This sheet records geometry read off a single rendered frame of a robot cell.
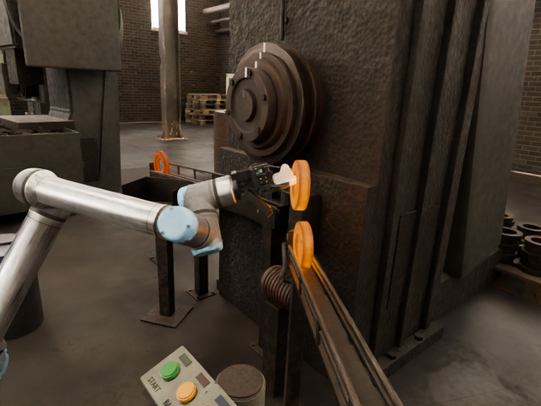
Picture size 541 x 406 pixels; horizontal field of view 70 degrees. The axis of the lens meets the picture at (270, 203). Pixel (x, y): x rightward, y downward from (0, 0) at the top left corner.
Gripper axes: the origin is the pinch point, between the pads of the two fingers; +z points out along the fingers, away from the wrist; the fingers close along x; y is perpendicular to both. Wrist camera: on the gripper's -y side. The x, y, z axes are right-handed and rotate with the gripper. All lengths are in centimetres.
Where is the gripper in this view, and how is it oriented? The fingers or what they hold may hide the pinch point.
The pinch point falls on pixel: (299, 179)
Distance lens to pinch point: 118.4
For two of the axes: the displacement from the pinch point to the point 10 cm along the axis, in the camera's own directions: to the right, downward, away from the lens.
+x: -0.7, -3.0, 9.5
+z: 9.7, -2.5, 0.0
